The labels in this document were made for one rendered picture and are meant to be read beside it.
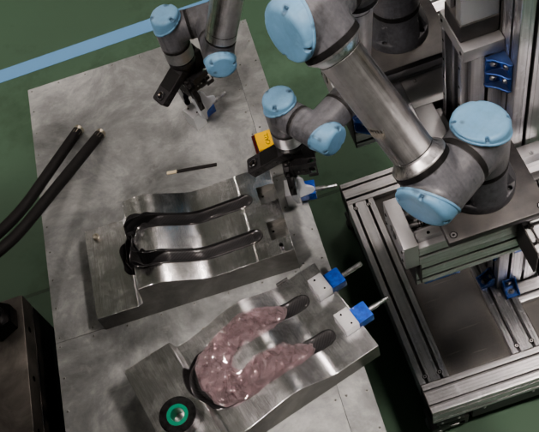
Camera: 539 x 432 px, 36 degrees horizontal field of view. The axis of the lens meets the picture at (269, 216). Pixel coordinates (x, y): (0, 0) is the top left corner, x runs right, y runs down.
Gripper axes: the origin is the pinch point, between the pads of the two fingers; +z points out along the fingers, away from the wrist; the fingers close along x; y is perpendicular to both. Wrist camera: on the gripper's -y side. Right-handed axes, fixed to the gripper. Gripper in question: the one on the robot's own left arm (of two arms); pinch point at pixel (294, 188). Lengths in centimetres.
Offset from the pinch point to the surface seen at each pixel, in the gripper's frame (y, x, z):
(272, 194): -5.5, -1.9, -1.7
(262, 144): -7.2, 16.3, 1.0
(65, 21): -107, 175, 85
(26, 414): -70, -47, 6
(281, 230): -4.0, -12.8, -1.7
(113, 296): -46, -23, -1
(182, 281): -28.0, -25.1, -6.0
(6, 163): -128, 97, 85
